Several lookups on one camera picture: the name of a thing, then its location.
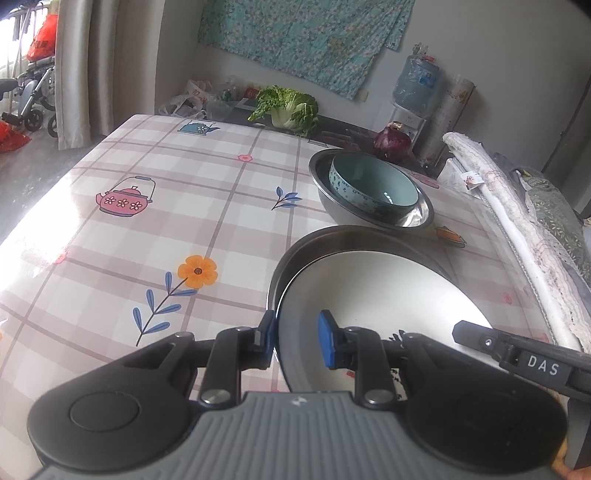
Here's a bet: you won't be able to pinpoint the white ceramic plate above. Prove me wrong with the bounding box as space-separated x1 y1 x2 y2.
279 251 489 392

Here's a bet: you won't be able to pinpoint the dark metal round tray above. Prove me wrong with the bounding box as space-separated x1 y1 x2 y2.
266 225 460 312

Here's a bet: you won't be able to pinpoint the teal ceramic bowl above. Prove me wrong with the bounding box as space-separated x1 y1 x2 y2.
329 153 419 215

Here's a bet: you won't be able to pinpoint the stainless steel bowl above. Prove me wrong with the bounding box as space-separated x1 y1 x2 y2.
308 149 435 231

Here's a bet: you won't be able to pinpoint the person's right hand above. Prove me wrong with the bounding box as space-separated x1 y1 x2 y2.
553 459 591 480

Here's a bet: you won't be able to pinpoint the white lace cloth roll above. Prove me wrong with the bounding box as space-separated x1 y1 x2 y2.
443 132 590 353

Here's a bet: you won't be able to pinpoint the plaid teapot tablecloth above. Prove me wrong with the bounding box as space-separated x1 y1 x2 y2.
1 115 552 479

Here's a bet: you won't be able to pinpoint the green floral cushion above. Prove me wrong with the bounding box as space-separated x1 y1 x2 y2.
511 168 590 286

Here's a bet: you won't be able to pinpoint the red onion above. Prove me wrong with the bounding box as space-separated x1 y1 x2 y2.
373 122 412 162

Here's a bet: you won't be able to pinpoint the dark printed board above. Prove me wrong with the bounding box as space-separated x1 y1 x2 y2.
226 99 443 179

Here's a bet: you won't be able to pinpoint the white water dispenser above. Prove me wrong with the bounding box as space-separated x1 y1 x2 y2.
388 103 427 147

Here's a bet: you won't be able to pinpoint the green napa cabbage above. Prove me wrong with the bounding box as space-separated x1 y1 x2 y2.
247 85 320 138

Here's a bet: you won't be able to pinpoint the white plastic bag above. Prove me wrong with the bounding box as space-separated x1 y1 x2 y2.
157 80 214 120

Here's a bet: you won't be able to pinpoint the blue water jug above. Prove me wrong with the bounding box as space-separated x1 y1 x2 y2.
393 54 442 118

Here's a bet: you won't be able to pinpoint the wheelchair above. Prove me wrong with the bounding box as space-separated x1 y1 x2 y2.
0 8 59 138

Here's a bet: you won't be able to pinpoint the beige curtain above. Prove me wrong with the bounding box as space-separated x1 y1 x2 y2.
55 0 120 150

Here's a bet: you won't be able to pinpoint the teal floral wall cloth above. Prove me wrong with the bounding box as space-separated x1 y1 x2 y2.
198 0 415 100

